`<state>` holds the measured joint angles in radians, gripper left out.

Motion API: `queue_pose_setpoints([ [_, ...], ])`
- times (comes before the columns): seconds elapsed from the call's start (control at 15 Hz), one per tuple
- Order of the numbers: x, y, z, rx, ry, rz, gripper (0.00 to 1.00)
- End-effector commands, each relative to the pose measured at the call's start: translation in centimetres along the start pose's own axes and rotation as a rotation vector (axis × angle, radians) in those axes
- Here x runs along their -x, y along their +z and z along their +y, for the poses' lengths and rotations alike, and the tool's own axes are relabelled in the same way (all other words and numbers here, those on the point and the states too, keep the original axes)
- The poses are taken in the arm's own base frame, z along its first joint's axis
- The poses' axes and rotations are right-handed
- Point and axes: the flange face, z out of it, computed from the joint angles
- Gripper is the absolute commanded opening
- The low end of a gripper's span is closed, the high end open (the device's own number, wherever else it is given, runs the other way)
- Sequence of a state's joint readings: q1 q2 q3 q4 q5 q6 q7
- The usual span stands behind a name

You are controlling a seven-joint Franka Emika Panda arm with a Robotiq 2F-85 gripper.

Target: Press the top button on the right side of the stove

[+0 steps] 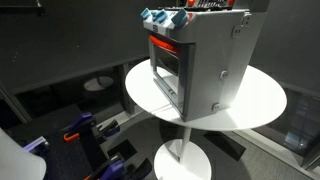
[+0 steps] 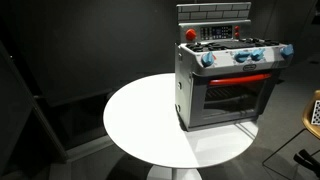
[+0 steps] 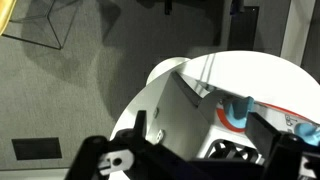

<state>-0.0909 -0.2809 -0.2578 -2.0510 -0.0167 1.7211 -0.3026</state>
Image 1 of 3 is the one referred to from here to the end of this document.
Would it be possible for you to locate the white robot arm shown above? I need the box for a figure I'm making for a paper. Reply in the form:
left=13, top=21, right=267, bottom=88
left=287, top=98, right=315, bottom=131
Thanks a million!
left=0, top=129, right=47, bottom=180

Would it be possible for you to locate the grey toy stove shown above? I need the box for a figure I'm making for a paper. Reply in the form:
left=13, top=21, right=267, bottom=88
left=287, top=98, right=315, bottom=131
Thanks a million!
left=142, top=0, right=256, bottom=122

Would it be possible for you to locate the blue middle stove knob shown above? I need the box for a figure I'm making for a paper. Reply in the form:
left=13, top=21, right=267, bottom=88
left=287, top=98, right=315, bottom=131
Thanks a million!
left=154, top=9, right=168, bottom=23

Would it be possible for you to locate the blue stove knob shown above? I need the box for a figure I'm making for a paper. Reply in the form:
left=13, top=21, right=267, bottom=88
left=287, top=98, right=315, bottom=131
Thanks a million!
left=171, top=9, right=188, bottom=28
left=141, top=8, right=151, bottom=20
left=154, top=9, right=168, bottom=23

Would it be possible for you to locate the blue right stove knob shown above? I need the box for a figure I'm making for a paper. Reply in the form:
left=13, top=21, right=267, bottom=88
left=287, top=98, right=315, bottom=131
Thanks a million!
left=171, top=9, right=188, bottom=28

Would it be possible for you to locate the blue left stove knob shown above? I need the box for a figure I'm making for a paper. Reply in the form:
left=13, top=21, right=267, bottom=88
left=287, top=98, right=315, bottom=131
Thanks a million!
left=141, top=8, right=151, bottom=20

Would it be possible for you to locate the white background table base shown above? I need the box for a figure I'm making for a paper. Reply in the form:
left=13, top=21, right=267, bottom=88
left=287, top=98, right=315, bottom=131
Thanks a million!
left=83, top=76, right=114, bottom=92

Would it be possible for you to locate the purple clamp lower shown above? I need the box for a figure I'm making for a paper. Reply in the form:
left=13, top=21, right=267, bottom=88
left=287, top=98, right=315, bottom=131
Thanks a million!
left=83, top=156, right=153, bottom=180

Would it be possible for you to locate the red oven door handle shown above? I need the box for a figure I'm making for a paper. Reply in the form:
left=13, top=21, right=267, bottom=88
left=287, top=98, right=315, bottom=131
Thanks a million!
left=149, top=35, right=180, bottom=54

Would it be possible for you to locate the round white pedestal table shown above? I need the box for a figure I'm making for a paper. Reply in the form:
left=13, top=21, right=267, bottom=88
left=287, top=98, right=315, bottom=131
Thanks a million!
left=125, top=60, right=287, bottom=180

